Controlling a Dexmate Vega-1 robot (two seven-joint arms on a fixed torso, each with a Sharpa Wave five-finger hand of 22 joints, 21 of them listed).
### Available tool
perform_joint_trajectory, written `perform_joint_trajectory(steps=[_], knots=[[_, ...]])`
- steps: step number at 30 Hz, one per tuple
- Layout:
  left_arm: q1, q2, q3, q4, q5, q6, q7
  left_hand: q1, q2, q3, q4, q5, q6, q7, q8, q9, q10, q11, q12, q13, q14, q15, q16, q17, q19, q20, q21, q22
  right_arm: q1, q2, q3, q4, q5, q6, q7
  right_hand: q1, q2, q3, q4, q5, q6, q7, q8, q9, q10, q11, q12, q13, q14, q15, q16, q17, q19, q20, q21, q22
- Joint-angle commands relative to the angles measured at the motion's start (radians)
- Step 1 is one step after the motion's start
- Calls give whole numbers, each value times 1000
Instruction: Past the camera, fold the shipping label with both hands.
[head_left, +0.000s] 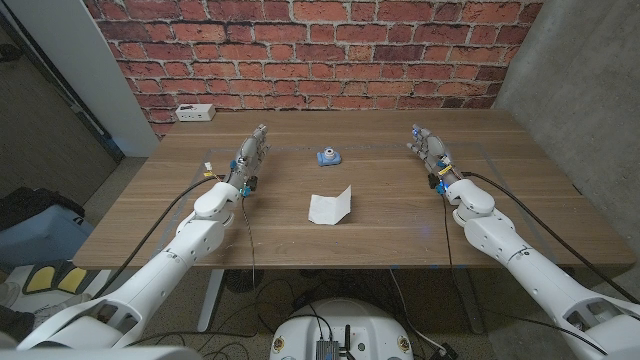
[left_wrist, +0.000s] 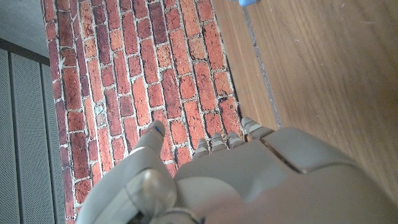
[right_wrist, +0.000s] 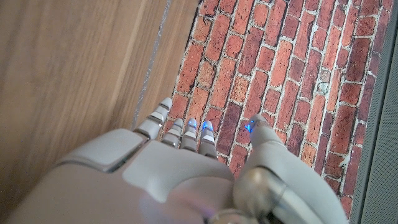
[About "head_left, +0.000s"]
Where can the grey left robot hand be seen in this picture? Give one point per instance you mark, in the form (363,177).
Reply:
(247,157)

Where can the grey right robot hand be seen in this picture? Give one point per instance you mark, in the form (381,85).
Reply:
(435,152)

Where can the white paper shipping label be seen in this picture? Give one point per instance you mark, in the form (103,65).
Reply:
(327,210)

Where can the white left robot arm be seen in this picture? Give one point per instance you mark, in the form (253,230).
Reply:
(165,265)

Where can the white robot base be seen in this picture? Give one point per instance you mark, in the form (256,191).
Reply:
(345,320)

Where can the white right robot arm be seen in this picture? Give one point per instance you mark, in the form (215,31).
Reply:
(525,270)

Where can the white power strip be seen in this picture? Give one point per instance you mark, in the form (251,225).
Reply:
(195,112)

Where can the red brick printed backdrop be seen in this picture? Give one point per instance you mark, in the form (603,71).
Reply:
(310,55)

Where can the black round floor fan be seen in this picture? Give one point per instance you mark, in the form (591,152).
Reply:
(243,281)

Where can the black antenna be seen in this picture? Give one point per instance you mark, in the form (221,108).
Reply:
(347,340)

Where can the grey electronics box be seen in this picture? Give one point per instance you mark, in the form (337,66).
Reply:
(327,351)

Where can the black bag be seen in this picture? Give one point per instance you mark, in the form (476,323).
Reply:
(30,202)

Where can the white sneaker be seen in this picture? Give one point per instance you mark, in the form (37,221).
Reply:
(62,310)
(9,295)

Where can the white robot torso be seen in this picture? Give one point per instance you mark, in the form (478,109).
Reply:
(100,354)

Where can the black trouser leg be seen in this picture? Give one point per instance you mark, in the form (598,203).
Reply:
(15,325)

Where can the blue toy camera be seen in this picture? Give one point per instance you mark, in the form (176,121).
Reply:
(329,158)

